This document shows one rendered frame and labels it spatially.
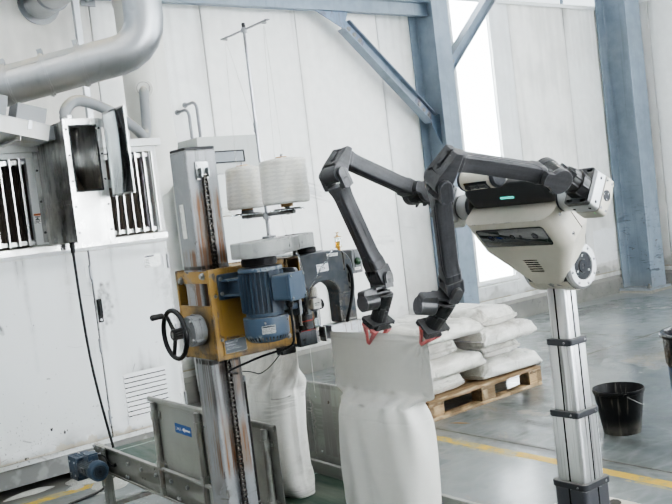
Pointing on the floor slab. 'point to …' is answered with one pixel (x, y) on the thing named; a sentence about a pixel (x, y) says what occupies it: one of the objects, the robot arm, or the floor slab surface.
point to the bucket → (620, 407)
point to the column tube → (218, 450)
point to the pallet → (483, 391)
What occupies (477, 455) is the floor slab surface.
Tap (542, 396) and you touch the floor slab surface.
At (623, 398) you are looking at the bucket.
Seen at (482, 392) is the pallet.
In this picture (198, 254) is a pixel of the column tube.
